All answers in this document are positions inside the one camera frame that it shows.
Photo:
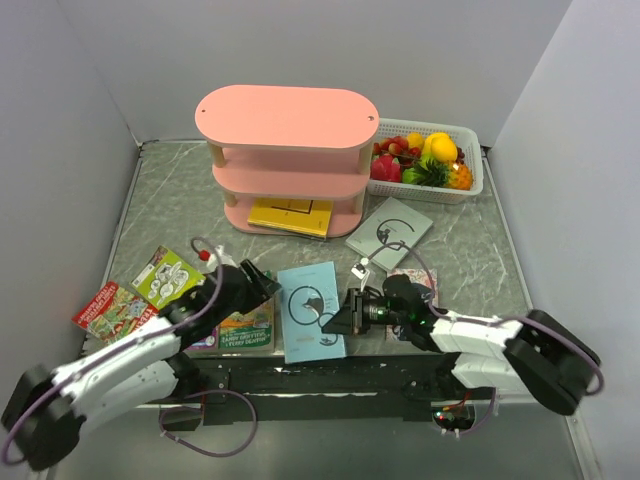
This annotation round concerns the light blue book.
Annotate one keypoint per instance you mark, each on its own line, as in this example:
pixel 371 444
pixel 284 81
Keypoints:
pixel 308 300

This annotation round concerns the purple paperback book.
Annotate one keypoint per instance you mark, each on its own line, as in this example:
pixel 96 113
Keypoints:
pixel 209 342

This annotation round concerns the yellow book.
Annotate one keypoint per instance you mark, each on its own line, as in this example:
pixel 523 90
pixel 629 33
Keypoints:
pixel 309 215

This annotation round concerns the grey white book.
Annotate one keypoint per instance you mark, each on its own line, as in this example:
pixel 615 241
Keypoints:
pixel 392 222

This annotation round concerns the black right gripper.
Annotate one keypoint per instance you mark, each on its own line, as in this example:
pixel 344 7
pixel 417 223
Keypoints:
pixel 342 321

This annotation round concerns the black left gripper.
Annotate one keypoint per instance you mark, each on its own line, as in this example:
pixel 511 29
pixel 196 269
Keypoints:
pixel 256 276

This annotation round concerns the red toy cherries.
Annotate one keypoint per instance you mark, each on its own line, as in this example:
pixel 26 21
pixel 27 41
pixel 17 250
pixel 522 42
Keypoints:
pixel 396 146

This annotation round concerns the aluminium rail frame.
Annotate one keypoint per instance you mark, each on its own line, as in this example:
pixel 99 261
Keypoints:
pixel 88 380

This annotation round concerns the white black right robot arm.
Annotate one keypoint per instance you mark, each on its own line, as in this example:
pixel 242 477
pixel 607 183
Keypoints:
pixel 533 354

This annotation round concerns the black mounting base plate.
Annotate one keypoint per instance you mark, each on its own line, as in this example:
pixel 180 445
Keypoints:
pixel 360 387

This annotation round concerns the green Treehouse book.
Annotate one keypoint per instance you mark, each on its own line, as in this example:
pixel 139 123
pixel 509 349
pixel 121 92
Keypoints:
pixel 251 332

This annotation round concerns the lime green paperback book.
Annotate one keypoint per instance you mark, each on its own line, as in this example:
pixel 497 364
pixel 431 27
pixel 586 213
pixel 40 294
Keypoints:
pixel 165 278

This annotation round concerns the pink toy dragon fruit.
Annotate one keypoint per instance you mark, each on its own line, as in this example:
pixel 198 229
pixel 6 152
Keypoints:
pixel 386 168

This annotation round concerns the pink three-tier shelf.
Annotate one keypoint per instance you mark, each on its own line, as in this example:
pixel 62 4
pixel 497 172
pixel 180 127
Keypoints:
pixel 306 143

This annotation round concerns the toy pineapple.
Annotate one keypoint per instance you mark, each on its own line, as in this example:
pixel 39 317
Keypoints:
pixel 436 174

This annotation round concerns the Wuthering Heights dark blue book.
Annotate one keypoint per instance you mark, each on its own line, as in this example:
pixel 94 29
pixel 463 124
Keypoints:
pixel 295 232

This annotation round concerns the red Treehouse book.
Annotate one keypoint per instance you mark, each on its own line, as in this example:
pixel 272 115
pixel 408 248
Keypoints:
pixel 113 313

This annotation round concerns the small yellow toy fruit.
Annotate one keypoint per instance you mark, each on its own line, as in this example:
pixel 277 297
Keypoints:
pixel 415 140

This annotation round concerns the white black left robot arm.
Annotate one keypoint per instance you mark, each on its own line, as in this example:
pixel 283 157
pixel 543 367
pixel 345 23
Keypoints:
pixel 50 410

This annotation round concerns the Little Women book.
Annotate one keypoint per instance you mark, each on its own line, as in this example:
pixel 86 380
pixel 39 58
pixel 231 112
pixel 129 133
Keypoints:
pixel 421 284

